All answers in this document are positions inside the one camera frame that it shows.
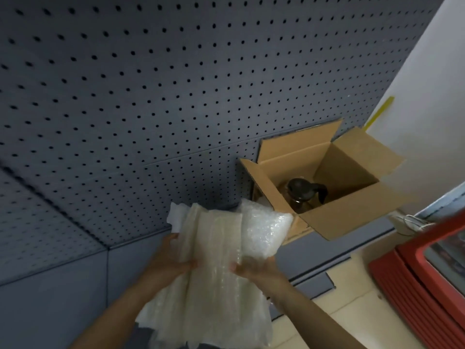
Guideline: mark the person's right hand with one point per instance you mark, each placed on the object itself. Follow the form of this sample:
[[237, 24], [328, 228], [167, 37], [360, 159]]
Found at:
[[263, 273]]

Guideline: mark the person's left hand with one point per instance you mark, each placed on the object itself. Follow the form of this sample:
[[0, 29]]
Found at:
[[165, 267]]

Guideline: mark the person's left thumb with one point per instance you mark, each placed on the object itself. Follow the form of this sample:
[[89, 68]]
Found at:
[[189, 266]]

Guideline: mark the person's right thumb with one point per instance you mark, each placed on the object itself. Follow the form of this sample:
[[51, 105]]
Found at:
[[239, 268]]

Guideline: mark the white foam sheet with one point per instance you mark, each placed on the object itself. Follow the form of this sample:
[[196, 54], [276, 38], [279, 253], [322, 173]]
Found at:
[[203, 232]]

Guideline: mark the clear bubble wrap sheet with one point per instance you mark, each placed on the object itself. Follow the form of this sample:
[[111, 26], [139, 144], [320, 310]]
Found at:
[[261, 228]]

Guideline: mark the person's right forearm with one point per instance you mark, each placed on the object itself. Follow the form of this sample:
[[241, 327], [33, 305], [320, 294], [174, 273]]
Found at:
[[312, 319]]

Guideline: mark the person's left forearm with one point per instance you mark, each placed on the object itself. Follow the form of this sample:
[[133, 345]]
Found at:
[[116, 316]]

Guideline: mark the glass pot with black lid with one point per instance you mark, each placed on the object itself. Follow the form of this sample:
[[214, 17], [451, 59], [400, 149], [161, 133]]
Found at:
[[303, 190]]

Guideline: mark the open brown cardboard box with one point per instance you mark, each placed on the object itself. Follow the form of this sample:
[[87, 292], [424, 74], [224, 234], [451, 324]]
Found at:
[[348, 210]]

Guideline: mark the grey shelf base panel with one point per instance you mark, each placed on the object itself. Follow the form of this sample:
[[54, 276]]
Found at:
[[54, 305]]

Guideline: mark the grey perforated pegboard shelf panel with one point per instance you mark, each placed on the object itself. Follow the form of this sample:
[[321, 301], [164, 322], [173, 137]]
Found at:
[[127, 105]]

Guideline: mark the red chest freezer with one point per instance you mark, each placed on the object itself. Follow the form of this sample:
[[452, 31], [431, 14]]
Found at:
[[417, 287]]

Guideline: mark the yellow tape strip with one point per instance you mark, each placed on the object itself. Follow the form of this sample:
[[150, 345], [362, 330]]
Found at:
[[379, 112]]

